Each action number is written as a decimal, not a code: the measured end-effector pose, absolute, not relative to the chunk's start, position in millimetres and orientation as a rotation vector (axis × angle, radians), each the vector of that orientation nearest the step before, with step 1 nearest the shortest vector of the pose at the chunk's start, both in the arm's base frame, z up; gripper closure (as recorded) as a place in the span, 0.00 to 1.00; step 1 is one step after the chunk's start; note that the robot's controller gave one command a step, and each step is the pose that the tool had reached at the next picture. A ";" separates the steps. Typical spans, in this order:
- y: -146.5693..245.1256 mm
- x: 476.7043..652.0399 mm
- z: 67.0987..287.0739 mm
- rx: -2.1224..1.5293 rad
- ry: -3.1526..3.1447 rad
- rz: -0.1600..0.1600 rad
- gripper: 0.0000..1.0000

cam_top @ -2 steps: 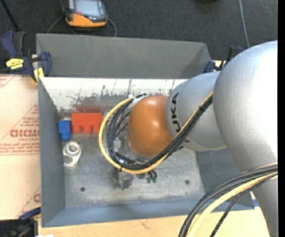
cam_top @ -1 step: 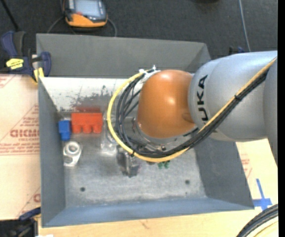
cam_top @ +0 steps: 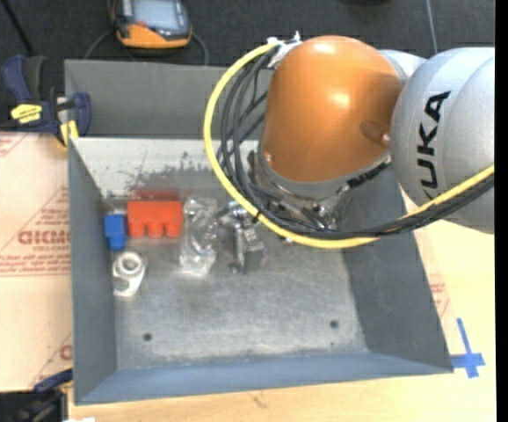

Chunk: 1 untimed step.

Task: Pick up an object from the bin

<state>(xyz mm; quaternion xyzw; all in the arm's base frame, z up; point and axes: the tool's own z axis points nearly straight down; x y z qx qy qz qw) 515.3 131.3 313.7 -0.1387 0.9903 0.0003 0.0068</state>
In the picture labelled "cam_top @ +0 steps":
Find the blue toy block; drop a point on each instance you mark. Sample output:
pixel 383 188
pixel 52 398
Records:
pixel 114 230

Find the clear plastic packet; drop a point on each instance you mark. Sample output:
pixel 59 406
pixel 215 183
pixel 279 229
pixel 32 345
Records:
pixel 199 240

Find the brown cardboard board red print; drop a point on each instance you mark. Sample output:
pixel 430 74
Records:
pixel 25 279

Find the orange-red toy building block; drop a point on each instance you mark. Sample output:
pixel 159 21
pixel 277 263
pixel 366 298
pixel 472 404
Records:
pixel 154 217

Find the grey metal bin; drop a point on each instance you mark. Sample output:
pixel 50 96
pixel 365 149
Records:
pixel 245 315

